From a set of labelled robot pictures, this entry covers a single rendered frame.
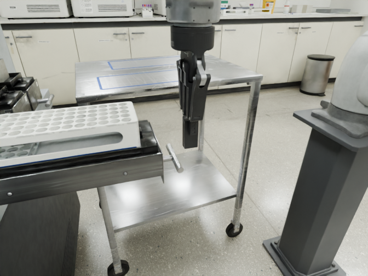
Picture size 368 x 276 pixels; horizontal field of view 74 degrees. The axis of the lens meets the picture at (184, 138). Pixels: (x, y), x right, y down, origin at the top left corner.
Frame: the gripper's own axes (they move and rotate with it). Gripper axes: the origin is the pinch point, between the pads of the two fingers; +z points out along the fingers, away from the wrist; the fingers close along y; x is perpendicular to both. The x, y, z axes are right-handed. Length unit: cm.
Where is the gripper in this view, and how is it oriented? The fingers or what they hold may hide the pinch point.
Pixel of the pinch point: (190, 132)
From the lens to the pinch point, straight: 50.8
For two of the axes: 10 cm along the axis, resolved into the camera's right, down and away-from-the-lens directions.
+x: 9.6, -1.3, 2.5
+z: -0.1, 8.7, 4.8
